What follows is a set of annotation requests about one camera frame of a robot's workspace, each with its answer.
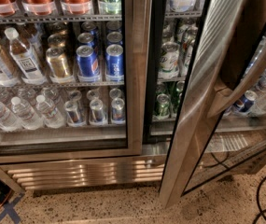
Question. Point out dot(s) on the glass fridge door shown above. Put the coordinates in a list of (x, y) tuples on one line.
[(206, 144), (89, 142)]

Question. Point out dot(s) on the right white 7up can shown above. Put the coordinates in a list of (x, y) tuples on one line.
[(188, 49)]

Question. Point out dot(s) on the blue pepsi can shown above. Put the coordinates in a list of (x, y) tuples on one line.
[(87, 62), (114, 62)]

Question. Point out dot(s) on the left white 7up can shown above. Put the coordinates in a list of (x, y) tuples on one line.
[(168, 67)]

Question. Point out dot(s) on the green soda can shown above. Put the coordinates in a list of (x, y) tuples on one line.
[(162, 106)]

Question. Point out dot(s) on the middle water bottle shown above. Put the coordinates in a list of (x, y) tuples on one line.
[(30, 120)]

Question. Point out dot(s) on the white 7up can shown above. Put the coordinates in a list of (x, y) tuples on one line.
[(188, 49), (168, 67)]

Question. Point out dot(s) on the small pepsi can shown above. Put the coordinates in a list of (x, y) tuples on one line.
[(74, 116), (118, 110), (98, 112)]

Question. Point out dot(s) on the blue can lower right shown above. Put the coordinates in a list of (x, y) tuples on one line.
[(244, 103)]

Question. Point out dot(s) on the right small pepsi can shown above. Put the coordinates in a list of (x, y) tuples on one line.
[(118, 110)]

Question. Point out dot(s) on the water bottle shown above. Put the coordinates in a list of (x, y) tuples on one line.
[(8, 121), (52, 116), (30, 120)]

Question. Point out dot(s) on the right water bottle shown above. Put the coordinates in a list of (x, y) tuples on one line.
[(52, 116)]

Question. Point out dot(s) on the gold soda can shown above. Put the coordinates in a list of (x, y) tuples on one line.
[(61, 70)]

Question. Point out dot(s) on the middle small pepsi can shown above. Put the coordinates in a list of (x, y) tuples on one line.
[(98, 112)]

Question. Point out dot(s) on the left small pepsi can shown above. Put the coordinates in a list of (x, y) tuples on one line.
[(74, 116)]

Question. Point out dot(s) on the front blue pepsi can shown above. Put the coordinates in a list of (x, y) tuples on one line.
[(114, 62)]

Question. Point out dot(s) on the left water bottle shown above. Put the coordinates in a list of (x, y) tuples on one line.
[(8, 121)]

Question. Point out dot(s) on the white cap tea bottle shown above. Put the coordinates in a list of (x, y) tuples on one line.
[(25, 56)]

